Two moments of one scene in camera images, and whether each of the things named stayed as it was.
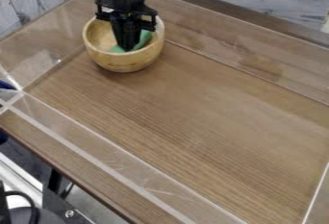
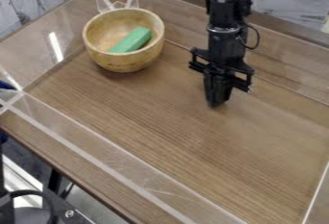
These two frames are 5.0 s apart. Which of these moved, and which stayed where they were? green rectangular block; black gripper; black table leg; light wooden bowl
Moved: black gripper
Stayed: green rectangular block; light wooden bowl; black table leg
